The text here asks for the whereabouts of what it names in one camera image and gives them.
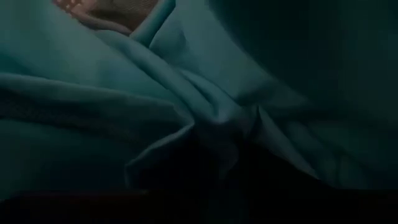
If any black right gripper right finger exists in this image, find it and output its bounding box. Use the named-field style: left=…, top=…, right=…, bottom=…
left=242, top=146, right=324, bottom=224

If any teal garment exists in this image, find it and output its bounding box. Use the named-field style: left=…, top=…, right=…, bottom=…
left=0, top=0, right=398, bottom=224

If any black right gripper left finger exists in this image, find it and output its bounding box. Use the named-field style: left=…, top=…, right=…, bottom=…
left=130, top=146, right=218, bottom=224

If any white perforated laundry basket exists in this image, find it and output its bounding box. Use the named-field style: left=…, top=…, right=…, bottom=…
left=52, top=0, right=159, bottom=35

